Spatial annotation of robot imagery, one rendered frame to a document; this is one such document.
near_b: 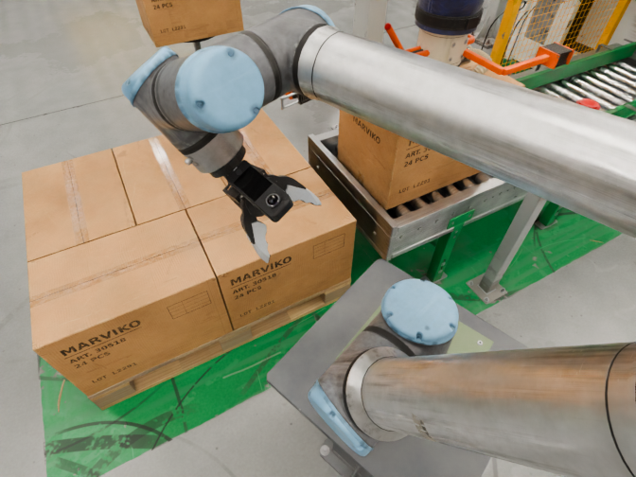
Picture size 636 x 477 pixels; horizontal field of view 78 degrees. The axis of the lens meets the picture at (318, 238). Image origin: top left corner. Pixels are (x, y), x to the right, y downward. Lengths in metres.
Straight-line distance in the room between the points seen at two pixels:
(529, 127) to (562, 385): 0.22
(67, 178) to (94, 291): 0.71
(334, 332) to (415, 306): 0.34
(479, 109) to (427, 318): 0.47
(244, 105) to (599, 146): 0.35
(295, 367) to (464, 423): 0.62
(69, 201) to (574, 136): 1.87
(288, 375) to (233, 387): 0.84
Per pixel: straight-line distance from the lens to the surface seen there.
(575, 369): 0.39
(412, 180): 1.65
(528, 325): 2.19
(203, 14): 3.01
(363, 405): 0.69
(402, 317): 0.78
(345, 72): 0.48
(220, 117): 0.47
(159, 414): 1.90
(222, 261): 1.51
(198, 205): 1.75
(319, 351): 1.05
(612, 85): 3.13
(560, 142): 0.39
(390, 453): 0.98
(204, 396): 1.87
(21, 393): 2.21
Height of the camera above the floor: 1.70
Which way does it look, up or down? 48 degrees down
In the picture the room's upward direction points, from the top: straight up
